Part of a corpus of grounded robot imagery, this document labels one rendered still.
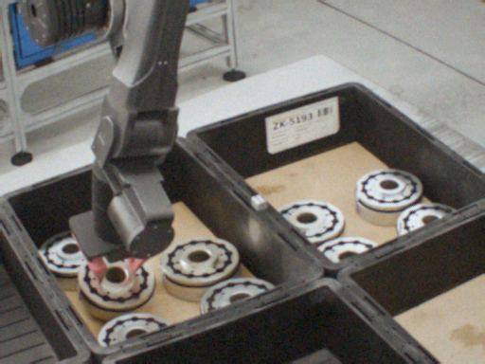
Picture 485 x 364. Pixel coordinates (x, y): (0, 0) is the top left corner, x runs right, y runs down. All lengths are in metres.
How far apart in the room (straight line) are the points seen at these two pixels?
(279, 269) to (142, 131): 0.29
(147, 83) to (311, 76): 1.10
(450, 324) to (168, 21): 0.53
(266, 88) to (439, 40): 1.99
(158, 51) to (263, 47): 2.89
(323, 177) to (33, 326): 0.52
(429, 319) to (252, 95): 0.92
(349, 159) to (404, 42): 2.41
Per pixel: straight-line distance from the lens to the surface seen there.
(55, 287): 1.32
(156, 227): 1.19
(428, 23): 4.27
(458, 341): 1.34
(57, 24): 2.22
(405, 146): 1.62
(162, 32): 1.15
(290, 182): 1.65
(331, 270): 1.30
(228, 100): 2.16
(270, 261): 1.40
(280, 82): 2.22
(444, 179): 1.55
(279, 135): 1.66
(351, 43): 4.06
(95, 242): 1.31
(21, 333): 1.42
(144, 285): 1.40
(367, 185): 1.58
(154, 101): 1.18
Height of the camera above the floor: 1.70
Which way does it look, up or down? 32 degrees down
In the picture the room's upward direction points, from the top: 5 degrees counter-clockwise
